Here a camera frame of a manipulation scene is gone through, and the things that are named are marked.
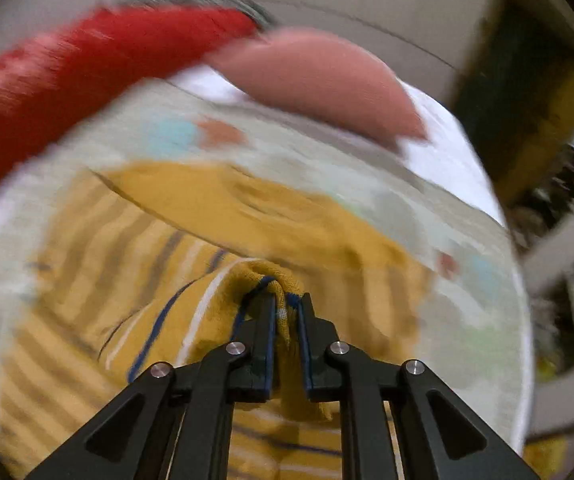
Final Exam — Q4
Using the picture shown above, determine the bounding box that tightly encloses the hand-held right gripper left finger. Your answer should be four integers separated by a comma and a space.
26, 292, 278, 480

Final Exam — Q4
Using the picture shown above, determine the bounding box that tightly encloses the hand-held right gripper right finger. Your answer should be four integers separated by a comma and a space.
297, 292, 540, 480

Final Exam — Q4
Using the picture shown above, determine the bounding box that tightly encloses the yellow striped shirt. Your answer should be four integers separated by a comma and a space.
0, 160, 438, 480

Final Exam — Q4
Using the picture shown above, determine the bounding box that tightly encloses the light printed blanket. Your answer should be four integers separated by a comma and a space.
0, 80, 532, 480

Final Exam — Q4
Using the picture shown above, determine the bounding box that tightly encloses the white bed sheet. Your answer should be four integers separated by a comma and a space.
167, 65, 508, 231

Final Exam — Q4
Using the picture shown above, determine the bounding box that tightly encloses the pink cushion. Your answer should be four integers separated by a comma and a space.
206, 26, 430, 143

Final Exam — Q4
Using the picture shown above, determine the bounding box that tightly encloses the grey sofa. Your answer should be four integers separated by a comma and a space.
0, 0, 502, 106

